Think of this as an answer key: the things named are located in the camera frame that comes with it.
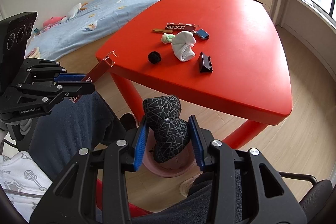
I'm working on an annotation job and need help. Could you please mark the black patterned sock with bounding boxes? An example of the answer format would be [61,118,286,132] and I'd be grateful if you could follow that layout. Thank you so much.
[142,95,190,164]

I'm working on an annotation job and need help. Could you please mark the small black box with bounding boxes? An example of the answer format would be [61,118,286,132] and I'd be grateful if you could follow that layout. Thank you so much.
[198,52,213,73]

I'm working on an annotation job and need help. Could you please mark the small black sock ball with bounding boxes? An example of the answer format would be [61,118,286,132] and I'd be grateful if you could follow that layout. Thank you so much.
[147,51,162,64]

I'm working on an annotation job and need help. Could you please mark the wooden block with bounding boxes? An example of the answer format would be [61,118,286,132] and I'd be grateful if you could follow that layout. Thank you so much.
[152,28,173,34]

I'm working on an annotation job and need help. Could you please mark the green white paper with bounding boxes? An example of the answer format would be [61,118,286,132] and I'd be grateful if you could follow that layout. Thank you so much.
[161,33,175,44]

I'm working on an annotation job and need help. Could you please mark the white sock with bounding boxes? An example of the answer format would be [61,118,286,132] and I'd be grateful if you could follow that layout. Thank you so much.
[171,31,196,62]

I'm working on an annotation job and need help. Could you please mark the small blue box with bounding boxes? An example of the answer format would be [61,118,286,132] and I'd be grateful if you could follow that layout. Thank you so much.
[195,29,210,40]

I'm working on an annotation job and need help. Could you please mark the red ISE BOX carton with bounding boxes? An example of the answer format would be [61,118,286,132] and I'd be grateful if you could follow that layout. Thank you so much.
[165,23,199,32]

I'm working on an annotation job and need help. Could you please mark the pink trash bin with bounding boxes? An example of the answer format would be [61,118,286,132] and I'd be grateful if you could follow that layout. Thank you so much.
[143,129,195,178]

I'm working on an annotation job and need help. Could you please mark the black shoe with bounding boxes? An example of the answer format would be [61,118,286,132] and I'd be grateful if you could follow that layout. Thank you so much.
[119,113,138,131]

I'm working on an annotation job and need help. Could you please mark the person's leg dark trousers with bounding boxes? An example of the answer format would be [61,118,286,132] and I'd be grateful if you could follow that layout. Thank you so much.
[28,92,126,180]

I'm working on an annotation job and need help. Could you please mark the pink plush toy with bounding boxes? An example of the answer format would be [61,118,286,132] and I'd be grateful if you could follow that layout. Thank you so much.
[41,16,67,32]

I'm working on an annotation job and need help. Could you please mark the bed with blue sheet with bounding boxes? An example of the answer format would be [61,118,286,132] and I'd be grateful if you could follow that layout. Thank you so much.
[26,0,160,61]

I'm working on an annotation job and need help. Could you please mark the red table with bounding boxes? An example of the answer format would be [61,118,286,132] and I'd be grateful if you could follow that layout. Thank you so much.
[96,0,292,149]

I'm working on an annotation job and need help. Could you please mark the black camera box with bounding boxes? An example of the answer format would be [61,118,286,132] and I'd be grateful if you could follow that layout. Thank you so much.
[0,12,38,93]

